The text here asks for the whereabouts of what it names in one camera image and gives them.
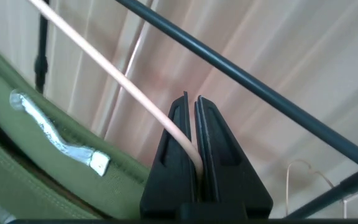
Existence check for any black clothes rack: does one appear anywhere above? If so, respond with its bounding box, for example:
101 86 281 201
34 0 358 219

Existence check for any pink clothes hanger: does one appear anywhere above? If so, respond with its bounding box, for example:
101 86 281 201
285 159 335 216
26 0 204 183

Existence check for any beige curtain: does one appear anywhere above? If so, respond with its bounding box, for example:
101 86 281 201
0 0 358 218

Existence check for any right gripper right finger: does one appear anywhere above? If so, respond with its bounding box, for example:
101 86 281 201
194 95 273 218

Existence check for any green long-sleeved shirt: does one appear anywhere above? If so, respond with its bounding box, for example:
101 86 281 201
0 32 150 220

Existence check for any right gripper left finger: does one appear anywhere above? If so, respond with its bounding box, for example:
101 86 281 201
140 91 198 218

